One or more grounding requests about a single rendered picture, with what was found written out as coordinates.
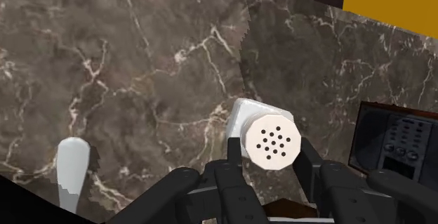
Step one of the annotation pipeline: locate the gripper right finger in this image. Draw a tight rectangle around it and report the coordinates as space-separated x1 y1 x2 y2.
293 136 438 224

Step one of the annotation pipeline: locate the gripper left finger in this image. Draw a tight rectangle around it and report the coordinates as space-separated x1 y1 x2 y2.
106 136 268 224

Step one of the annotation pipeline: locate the black microwave oven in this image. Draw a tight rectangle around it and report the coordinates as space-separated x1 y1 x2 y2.
347 100 438 192

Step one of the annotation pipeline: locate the white utensil handle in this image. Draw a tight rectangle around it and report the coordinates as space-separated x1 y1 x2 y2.
56 136 91 215

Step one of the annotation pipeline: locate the white salt shaker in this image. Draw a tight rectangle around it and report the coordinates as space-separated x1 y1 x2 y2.
225 97 303 171

